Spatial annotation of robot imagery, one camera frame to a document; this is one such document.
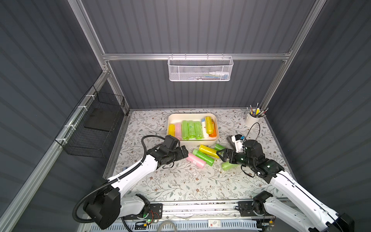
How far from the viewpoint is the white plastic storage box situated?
1011 millimetres

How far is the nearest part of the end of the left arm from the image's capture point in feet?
1.96

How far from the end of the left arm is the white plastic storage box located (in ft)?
0.81
